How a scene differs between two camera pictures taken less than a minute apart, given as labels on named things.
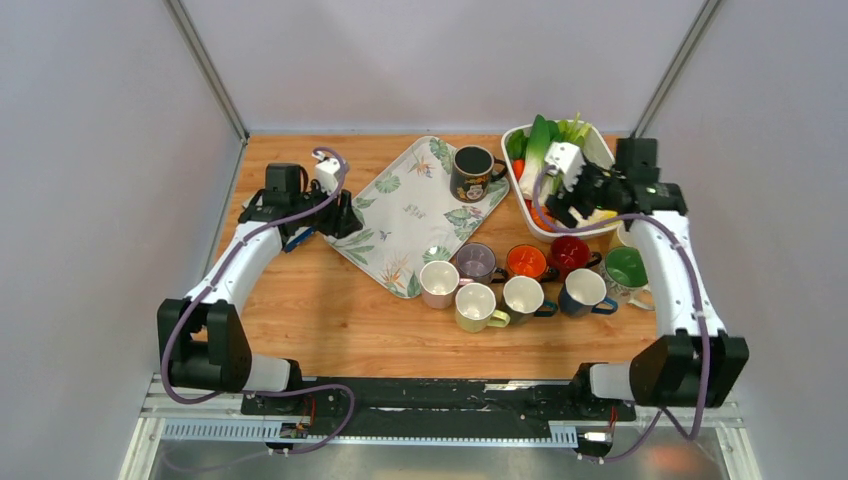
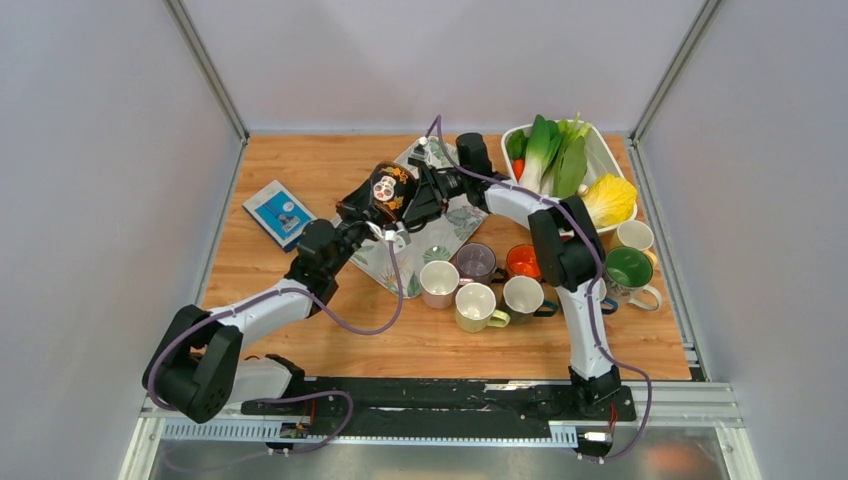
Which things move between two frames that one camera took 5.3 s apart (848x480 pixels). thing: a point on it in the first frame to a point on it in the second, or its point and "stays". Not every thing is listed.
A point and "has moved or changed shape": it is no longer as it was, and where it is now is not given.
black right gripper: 559,203 to 432,198
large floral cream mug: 627,276 stays
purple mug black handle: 477,261 stays
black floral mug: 473,168 has moved or changed shape
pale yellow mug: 622,238 stays
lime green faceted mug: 475,306 stays
